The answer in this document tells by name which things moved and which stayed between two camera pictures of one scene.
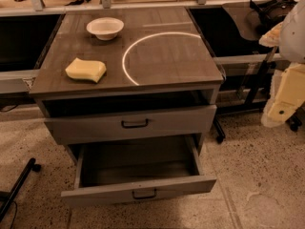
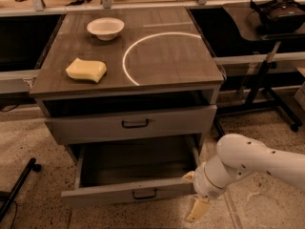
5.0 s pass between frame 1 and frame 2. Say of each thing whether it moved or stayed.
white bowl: stayed
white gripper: moved
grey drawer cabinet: stayed
